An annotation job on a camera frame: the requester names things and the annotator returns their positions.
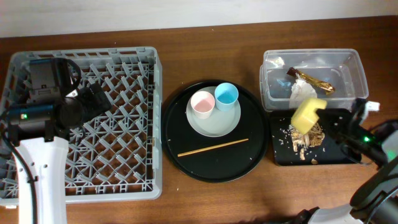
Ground yellow bowl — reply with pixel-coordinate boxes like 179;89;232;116
291;98;327;134

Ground gold brown snack wrapper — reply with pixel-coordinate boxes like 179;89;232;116
287;67;335;95

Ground food scraps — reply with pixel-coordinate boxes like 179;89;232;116
279;123;325;162

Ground white tissue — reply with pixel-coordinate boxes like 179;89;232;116
289;79;317;108

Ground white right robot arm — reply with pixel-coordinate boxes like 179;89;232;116
291;98;397;224

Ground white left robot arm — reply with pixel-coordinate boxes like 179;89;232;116
1;58;112;223

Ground grey dishwasher rack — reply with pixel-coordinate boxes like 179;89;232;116
1;47;162;204

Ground clear plastic bin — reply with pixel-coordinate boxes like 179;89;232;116
259;49;369;112

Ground black rectangular tray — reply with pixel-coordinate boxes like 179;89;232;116
270;110;362;166

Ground blue cup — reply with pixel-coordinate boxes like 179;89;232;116
215;83;239;111

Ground pale grey plate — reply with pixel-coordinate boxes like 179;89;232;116
186;86;241;138

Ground round black tray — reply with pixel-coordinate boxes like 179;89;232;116
162;80;271;183

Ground pink cup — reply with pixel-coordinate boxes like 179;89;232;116
190;91;215;119

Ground wooden chopstick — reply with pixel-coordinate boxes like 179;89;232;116
177;138;249;157

